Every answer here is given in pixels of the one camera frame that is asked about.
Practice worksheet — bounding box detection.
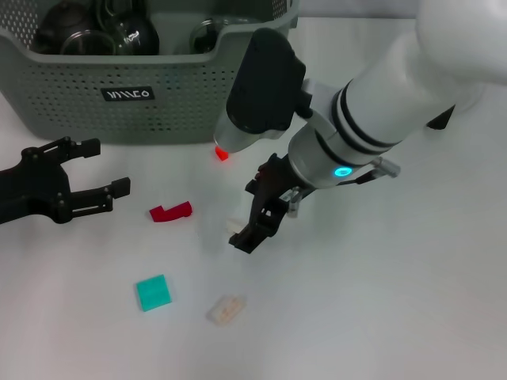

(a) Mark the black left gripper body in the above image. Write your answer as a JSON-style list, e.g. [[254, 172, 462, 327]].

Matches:
[[0, 146, 74, 226]]

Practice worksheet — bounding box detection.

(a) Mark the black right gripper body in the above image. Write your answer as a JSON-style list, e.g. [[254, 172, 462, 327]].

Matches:
[[253, 153, 314, 211]]

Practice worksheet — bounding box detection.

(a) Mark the large translucent white block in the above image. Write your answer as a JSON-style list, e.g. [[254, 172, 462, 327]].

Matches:
[[205, 294, 249, 326]]

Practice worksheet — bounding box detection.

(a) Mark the dark red curved block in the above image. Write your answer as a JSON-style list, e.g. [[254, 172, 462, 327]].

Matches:
[[149, 200, 193, 223]]

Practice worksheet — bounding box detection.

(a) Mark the grey-green perforated storage bin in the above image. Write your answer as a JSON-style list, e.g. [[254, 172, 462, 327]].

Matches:
[[0, 0, 301, 144]]

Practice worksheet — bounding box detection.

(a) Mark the teal ridged block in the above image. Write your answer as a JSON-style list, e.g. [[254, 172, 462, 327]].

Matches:
[[135, 274, 174, 313]]

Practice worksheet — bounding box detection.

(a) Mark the dark brown clay teapot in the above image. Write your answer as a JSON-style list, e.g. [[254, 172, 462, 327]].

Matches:
[[32, 0, 100, 55]]

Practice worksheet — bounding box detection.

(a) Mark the silver elbow connector with cable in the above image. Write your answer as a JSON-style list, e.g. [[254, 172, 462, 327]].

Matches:
[[285, 188, 303, 218]]

